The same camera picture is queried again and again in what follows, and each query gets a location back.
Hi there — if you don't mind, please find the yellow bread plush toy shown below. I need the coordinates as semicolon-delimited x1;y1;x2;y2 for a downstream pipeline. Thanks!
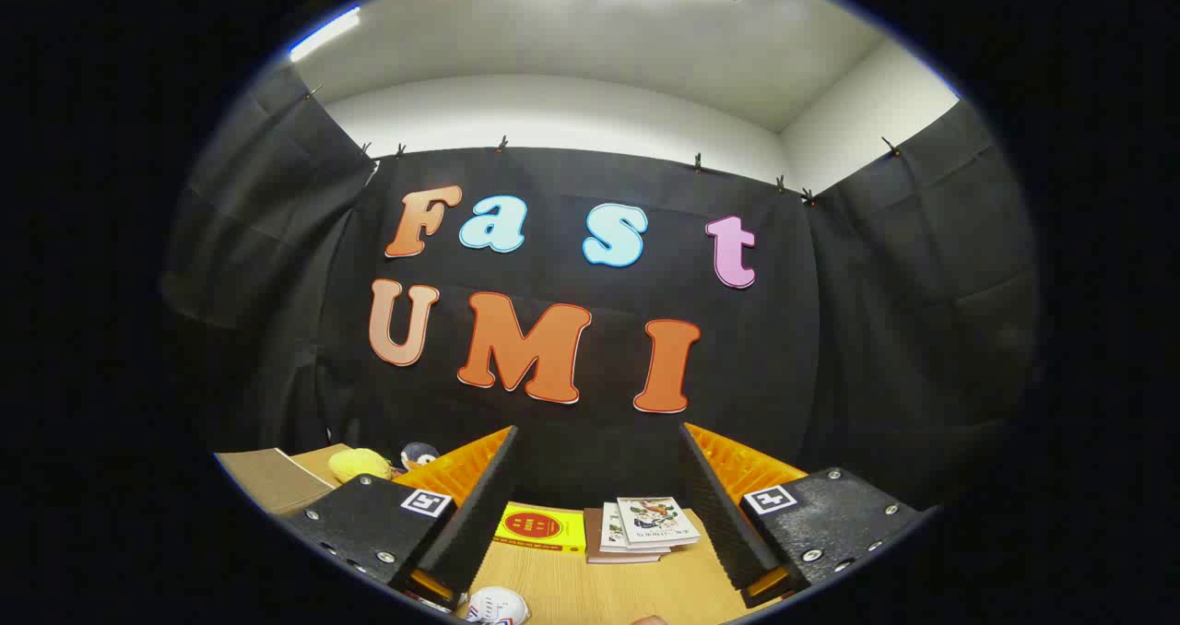
328;448;395;485

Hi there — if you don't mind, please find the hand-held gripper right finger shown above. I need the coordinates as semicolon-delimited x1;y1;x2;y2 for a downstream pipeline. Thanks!
679;421;925;610

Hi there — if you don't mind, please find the row of small cloth clips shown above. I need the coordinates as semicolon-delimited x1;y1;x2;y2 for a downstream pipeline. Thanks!
304;84;904;207

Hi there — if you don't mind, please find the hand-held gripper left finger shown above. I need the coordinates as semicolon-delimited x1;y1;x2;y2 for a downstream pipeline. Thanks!
281;426;520;609

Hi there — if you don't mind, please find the white canvas shoe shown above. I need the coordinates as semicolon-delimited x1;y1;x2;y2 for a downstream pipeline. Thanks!
466;587;532;625

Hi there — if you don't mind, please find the white paperback book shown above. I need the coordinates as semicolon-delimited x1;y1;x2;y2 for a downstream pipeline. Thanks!
599;502;674;555

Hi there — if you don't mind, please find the white illustrated cover book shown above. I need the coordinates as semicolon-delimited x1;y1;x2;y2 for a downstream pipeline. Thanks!
616;496;702;549

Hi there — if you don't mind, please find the brown fabric storage box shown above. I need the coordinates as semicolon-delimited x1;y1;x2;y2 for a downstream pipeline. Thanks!
215;443;356;517

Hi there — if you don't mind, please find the thick yellow book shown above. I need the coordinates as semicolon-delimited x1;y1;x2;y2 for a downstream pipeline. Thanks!
493;502;588;554

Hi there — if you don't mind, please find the black backdrop cloth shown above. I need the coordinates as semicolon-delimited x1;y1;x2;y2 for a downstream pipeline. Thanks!
161;63;1043;515

